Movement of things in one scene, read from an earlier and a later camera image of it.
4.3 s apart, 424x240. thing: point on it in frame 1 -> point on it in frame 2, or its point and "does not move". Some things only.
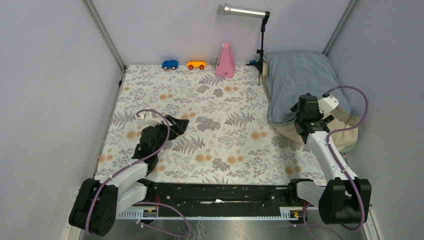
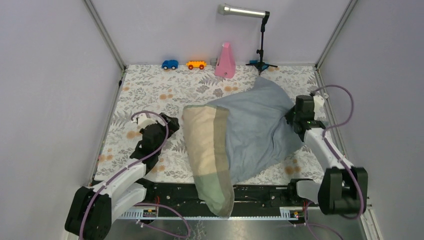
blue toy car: (171, 64) does not move
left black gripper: (178, 125) does not move
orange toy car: (200, 64) does not move
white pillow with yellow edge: (344, 130) -> (206, 128)
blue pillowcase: (290, 75) -> (259, 136)
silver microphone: (225, 9) does not move
